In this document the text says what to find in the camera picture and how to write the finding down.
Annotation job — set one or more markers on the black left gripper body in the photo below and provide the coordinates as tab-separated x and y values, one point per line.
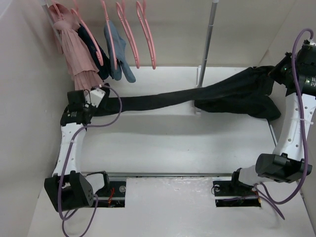
87	107

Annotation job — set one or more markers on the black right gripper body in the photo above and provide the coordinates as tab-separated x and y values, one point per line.
280	72

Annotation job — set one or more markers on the black trousers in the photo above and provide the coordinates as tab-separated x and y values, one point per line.
247	92

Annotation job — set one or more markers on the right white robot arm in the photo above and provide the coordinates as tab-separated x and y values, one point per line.
285	164

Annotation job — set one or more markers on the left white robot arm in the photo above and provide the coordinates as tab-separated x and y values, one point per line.
67	188

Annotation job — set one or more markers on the pink hanger with navy garment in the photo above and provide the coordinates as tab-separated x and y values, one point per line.
75	11

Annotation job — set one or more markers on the empty pink hanger left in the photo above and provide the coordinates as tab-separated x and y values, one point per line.
120	6

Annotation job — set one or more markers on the empty pink hanger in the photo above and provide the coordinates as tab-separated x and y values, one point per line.
141	13
120	6

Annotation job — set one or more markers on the pink hanger with denim garment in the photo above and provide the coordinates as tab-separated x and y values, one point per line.
111	37

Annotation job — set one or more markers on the empty pink hanger right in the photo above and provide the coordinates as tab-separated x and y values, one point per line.
141	13

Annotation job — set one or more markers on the pink pleated garment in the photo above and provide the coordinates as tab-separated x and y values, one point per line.
81	66

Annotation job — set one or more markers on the navy blue garment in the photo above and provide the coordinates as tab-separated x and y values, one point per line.
105	70

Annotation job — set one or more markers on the light blue denim garment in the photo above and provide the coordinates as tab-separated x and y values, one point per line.
119	48

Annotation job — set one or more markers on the grey metal rack pole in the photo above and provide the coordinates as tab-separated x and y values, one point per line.
209	31

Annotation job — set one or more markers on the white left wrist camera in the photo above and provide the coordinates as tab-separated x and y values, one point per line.
95	96

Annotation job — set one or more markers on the metal rail at table front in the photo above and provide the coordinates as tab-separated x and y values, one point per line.
159	174

